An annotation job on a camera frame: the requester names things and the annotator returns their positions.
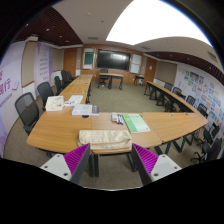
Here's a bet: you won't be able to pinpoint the wooden left table row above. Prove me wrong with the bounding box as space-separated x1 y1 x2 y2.
60 74 92 104

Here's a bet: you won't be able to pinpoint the wooden table row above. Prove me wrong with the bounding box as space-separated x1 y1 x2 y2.
145 82 195 112
60 74 92 104

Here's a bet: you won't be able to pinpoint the black mesh office chair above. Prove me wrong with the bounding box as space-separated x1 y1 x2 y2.
15 92 39 134

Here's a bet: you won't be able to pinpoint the black desk chair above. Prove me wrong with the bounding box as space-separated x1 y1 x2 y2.
98 68 110 88

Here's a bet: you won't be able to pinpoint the wooden front table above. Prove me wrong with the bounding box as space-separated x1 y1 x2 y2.
26 110 209 178

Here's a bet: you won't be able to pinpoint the white paper sheets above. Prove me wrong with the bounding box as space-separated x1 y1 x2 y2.
64 95 83 106

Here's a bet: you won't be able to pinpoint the white whiteboard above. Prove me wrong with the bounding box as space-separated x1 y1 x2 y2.
130 54 142 74

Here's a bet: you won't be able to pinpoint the white marker pack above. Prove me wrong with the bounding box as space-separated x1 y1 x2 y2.
111 112 124 125

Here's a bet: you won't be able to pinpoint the black wall screen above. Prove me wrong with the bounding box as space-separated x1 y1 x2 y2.
96 49 131 71

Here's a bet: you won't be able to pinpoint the cream folded towel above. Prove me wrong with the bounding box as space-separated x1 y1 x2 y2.
77 130 132 150

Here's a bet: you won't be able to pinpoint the wooden front desk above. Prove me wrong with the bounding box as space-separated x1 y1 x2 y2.
107 73 124 90

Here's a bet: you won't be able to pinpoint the black office chair right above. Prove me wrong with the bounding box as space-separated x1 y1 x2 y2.
195 138 222 163

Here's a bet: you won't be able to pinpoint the wooden right table row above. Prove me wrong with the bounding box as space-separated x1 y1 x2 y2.
145 82 195 112

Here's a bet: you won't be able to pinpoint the green booklet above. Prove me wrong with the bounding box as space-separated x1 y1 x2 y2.
122 114 150 133

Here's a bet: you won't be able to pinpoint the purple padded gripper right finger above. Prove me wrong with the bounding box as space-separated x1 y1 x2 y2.
131 144 181 185

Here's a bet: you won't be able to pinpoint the colourful wall poster display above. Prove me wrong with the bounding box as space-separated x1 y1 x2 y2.
174 65 224 130

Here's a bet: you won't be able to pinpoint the white box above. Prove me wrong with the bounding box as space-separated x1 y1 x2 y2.
45 96 64 111

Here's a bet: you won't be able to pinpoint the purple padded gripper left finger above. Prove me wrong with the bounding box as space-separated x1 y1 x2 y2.
41 144 90 184

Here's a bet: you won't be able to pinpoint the purple wall banner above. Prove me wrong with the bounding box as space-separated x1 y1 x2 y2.
34 42 52 86

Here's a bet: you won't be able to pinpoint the white book stack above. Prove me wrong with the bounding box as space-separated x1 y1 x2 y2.
72 104 99 116

